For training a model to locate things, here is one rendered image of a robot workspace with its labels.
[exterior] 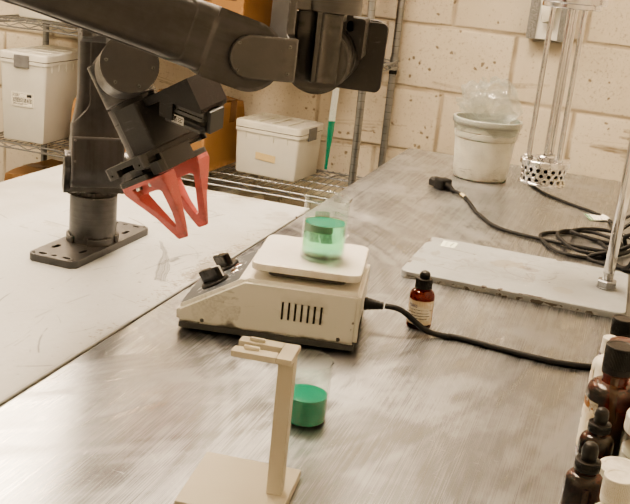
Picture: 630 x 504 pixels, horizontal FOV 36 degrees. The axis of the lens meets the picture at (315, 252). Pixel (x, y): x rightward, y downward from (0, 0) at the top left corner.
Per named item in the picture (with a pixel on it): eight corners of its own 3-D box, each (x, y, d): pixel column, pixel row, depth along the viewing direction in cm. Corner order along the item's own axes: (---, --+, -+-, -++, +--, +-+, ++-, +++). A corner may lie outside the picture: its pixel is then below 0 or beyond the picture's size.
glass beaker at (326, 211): (287, 255, 108) (294, 185, 105) (325, 251, 111) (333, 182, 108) (320, 272, 103) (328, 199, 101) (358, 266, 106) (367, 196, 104)
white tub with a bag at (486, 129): (438, 177, 197) (452, 72, 191) (453, 166, 210) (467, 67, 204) (507, 189, 193) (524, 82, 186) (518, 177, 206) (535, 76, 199)
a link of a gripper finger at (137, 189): (232, 213, 105) (196, 135, 104) (191, 238, 100) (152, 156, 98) (191, 227, 110) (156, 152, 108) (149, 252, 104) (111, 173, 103)
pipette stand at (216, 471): (173, 509, 72) (183, 351, 68) (206, 459, 80) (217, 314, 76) (276, 531, 71) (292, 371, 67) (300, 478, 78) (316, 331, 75)
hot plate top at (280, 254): (249, 269, 103) (250, 261, 103) (269, 239, 115) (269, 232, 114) (360, 284, 102) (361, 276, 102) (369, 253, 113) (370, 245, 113)
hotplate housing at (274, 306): (174, 330, 106) (178, 261, 103) (202, 292, 118) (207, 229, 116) (375, 359, 103) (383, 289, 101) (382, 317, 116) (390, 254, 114)
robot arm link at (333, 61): (299, 5, 86) (286, 7, 80) (361, 13, 86) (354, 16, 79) (290, 82, 88) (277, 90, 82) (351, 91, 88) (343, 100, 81)
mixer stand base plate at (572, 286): (398, 276, 132) (399, 268, 131) (430, 241, 150) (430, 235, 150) (624, 321, 123) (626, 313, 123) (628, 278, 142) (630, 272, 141)
